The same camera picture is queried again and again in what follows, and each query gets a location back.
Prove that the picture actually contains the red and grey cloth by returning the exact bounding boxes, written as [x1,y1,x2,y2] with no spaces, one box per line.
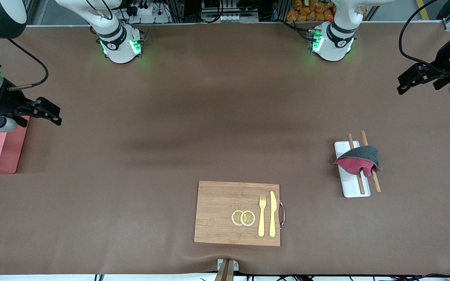
[334,145,383,178]

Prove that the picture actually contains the wooden cutting board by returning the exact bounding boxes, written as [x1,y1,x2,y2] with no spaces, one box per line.
[194,181,286,247]

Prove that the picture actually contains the yellow fork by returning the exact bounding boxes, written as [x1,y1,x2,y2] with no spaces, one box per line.
[258,194,267,237]

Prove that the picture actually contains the yellow knife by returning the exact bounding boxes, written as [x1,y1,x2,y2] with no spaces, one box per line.
[269,191,277,238]

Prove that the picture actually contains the brown wooden chopstick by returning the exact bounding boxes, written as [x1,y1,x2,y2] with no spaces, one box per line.
[361,130,382,193]
[347,133,366,195]

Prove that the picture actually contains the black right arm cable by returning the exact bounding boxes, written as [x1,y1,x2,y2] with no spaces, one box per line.
[7,38,50,91]

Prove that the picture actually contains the brown camera strut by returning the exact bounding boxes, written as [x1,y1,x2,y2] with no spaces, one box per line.
[214,260,234,281]

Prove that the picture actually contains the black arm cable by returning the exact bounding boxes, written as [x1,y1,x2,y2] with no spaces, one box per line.
[7,38,50,91]
[399,0,450,75]

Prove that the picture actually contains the metal mount bracket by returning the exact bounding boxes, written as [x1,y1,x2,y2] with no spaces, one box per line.
[217,258,239,272]

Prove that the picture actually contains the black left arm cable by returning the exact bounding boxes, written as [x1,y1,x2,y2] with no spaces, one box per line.
[399,0,450,75]

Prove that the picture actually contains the white power strip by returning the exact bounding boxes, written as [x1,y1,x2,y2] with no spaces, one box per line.
[125,4,171,24]

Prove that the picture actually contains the white rectangular tray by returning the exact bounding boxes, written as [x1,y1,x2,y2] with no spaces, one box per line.
[334,140,371,198]

